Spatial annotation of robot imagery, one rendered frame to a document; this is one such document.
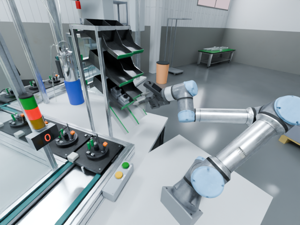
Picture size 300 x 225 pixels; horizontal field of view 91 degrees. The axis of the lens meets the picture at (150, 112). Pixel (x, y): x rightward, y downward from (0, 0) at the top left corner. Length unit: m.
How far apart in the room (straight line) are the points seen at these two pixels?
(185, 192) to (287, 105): 0.55
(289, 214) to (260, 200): 1.28
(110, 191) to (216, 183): 0.50
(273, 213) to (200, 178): 1.71
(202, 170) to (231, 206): 0.43
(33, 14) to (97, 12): 2.69
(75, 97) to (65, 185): 1.05
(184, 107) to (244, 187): 0.67
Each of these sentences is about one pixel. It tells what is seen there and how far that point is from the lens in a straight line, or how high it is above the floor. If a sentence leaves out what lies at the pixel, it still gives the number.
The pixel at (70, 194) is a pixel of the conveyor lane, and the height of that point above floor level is 0.92.
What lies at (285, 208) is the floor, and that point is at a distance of 2.43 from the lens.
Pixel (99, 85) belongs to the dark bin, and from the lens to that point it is 1.05.
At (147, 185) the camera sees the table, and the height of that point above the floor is 0.86.
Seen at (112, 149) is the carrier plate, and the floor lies 0.97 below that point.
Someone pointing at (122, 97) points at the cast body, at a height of 1.26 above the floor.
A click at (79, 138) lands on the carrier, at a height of 0.97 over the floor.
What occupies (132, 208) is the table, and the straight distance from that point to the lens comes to 0.92.
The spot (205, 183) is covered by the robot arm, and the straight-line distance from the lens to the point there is 0.66.
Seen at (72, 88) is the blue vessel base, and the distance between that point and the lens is 1.78.
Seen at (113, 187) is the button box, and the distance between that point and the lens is 0.87.
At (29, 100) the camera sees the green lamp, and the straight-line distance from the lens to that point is 0.76.
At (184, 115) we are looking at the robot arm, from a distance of 0.68.
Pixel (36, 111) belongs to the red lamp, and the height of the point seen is 1.35.
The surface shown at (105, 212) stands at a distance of 0.93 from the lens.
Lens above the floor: 1.68
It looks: 31 degrees down
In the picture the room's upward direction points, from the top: 2 degrees clockwise
